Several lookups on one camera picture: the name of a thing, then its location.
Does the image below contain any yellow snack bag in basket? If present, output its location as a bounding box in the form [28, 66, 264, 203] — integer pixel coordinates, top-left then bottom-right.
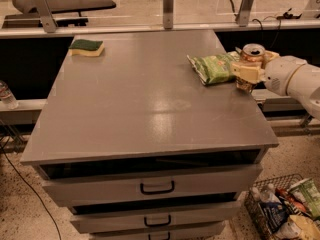
[274, 215, 320, 240]

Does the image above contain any yellow green sponge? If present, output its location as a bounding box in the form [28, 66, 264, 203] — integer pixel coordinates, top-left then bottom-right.
[69, 39, 104, 57]

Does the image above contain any water bottle in basket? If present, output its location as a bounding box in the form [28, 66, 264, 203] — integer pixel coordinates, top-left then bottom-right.
[260, 183, 280, 203]

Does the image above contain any grey drawer cabinet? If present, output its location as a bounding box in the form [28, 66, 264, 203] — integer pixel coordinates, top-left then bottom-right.
[19, 29, 279, 240]

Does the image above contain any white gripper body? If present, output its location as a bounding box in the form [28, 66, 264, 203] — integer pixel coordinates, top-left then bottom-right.
[264, 56, 307, 96]

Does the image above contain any right metal bracket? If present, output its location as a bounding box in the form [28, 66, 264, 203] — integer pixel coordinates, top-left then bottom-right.
[236, 0, 254, 27]

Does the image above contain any clear plastic water bottle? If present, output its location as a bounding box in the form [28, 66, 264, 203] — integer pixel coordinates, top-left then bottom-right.
[0, 80, 18, 109]

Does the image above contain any left metal bracket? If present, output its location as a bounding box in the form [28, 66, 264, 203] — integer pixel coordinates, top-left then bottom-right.
[33, 0, 57, 33]

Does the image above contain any orange soda can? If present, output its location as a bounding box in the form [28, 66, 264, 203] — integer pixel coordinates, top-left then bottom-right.
[237, 43, 265, 92]

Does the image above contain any metal bracket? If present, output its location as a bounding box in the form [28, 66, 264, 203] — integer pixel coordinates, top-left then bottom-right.
[33, 0, 57, 33]
[163, 0, 174, 29]
[236, 0, 254, 27]

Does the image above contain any middle drawer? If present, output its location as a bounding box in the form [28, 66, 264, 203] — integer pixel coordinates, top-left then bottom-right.
[71, 201, 241, 235]

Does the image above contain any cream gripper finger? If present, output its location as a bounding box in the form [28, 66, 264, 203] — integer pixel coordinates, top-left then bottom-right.
[231, 61, 264, 84]
[263, 50, 279, 67]

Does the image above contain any blue snack bag in basket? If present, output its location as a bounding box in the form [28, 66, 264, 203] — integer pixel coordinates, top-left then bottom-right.
[260, 202, 289, 233]

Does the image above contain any drawer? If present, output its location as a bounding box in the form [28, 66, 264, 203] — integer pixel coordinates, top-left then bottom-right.
[43, 164, 262, 207]
[71, 201, 241, 235]
[90, 221, 225, 240]

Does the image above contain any wire basket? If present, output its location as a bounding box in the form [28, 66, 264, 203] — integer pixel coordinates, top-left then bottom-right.
[244, 174, 302, 240]

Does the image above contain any top drawer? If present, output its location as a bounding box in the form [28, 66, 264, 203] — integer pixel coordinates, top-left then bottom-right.
[43, 164, 262, 207]

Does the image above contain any red snack bag in basket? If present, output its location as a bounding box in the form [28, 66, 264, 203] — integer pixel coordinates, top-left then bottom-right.
[275, 188, 307, 215]

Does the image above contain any green chip bag in basket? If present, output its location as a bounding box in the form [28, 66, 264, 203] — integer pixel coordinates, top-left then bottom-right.
[289, 178, 320, 220]

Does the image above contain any middle metal bracket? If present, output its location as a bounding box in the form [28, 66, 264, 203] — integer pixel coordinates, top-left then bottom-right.
[163, 0, 174, 29]

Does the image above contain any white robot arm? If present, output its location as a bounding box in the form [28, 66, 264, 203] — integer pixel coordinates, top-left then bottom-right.
[231, 51, 320, 119]

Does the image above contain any bottom drawer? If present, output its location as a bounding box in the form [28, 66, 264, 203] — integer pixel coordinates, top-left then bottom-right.
[90, 221, 225, 240]

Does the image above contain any black floor cable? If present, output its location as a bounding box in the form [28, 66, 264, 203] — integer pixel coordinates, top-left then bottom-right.
[0, 143, 63, 240]

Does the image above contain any green jalapeno chip bag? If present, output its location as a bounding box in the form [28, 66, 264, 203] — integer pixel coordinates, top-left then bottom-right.
[187, 51, 240, 86]

